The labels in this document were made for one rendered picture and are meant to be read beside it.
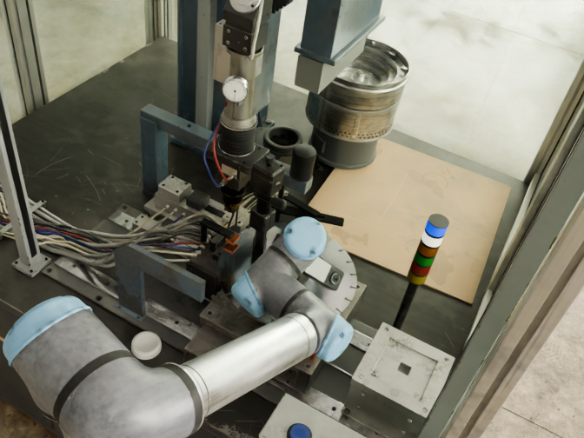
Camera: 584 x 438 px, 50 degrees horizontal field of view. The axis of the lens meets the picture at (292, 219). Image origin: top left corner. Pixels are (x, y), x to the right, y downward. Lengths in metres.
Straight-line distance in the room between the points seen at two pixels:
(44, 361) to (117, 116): 1.55
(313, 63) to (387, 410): 0.81
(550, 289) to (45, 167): 1.62
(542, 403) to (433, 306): 1.03
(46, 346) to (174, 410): 0.17
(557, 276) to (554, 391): 1.99
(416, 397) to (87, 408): 0.81
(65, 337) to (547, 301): 0.59
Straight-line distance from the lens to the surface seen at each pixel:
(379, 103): 1.93
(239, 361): 0.88
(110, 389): 0.77
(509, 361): 0.91
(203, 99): 1.97
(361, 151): 2.08
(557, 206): 0.86
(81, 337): 0.81
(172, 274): 1.41
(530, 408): 2.66
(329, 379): 1.55
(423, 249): 1.42
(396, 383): 1.41
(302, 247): 1.07
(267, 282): 1.07
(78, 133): 2.20
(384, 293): 1.76
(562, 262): 0.77
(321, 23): 1.47
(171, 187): 1.75
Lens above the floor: 2.04
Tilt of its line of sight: 43 degrees down
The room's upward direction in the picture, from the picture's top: 10 degrees clockwise
